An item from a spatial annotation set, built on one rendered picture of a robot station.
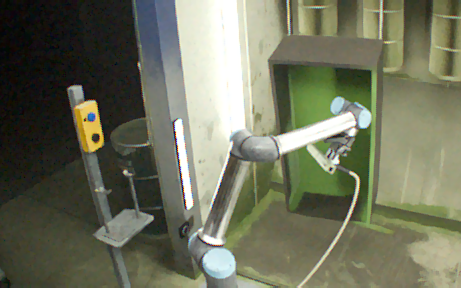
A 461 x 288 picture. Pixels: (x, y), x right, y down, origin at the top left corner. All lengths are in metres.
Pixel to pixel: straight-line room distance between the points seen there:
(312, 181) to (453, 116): 1.35
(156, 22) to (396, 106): 2.27
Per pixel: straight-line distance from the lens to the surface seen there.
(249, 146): 1.93
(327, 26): 3.67
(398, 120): 3.88
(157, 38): 2.50
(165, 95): 2.58
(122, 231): 2.57
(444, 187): 3.79
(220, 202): 2.09
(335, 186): 3.32
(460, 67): 3.47
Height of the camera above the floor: 2.26
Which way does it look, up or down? 27 degrees down
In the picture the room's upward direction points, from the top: 5 degrees counter-clockwise
